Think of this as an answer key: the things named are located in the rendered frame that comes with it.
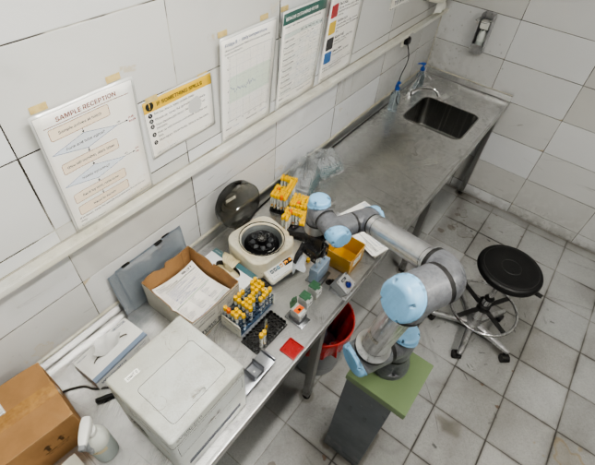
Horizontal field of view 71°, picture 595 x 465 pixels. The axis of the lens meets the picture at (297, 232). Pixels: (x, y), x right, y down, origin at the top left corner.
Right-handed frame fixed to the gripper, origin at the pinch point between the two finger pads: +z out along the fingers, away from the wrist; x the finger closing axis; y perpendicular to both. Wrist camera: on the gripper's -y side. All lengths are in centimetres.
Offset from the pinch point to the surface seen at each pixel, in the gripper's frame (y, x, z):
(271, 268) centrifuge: -14.6, -3.3, 13.4
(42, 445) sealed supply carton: -8, -99, 8
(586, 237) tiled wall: 82, 244, 89
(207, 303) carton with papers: -18.9, -33.9, 14.0
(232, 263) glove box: -25.5, -15.8, 10.1
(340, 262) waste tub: 4.0, 20.3, 11.9
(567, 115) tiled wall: 27, 234, 6
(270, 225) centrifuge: -29.0, 9.4, 7.1
